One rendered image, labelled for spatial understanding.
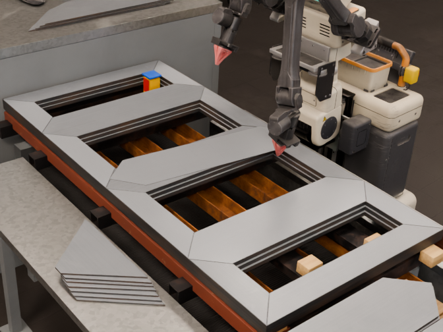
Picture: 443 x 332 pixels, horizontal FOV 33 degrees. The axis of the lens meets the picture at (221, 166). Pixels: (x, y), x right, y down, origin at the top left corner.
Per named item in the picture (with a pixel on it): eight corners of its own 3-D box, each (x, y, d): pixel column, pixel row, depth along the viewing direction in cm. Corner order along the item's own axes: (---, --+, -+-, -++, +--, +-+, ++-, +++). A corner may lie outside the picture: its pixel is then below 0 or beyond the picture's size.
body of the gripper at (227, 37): (227, 48, 289) (234, 30, 288) (210, 39, 296) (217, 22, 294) (237, 51, 294) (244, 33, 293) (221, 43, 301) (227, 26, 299)
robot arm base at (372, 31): (382, 29, 278) (357, 20, 285) (374, 20, 271) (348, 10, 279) (370, 49, 278) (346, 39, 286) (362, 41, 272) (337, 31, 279)
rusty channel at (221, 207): (363, 332, 213) (366, 320, 211) (77, 113, 322) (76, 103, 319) (381, 321, 218) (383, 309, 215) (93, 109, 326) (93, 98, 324)
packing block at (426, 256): (430, 268, 225) (433, 258, 223) (418, 260, 228) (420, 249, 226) (443, 261, 228) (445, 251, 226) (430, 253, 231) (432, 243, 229)
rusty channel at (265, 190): (407, 305, 225) (410, 293, 222) (117, 102, 333) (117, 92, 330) (424, 296, 229) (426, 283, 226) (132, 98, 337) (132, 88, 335)
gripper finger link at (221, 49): (215, 64, 293) (223, 43, 291) (203, 58, 297) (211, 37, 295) (225, 68, 298) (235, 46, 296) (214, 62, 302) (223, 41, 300)
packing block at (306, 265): (307, 280, 217) (308, 269, 215) (295, 271, 220) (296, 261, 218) (322, 273, 220) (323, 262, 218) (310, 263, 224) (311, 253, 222)
